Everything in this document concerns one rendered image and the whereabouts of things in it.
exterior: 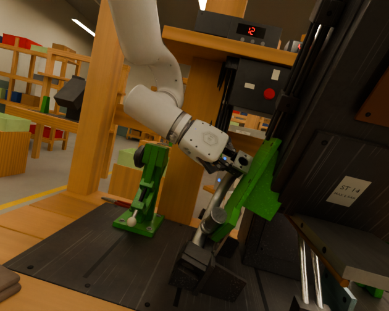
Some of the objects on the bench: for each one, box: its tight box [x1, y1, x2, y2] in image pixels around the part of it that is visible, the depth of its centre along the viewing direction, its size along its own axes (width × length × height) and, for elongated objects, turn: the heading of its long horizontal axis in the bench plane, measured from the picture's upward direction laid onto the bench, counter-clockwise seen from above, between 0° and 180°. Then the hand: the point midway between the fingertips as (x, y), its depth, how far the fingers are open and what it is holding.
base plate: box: [1, 202, 389, 311], centre depth 61 cm, size 42×110×2 cm, turn 21°
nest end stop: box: [176, 253, 207, 275], centre depth 51 cm, size 4×7×6 cm, turn 21°
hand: (236, 165), depth 57 cm, fingers closed on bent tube, 3 cm apart
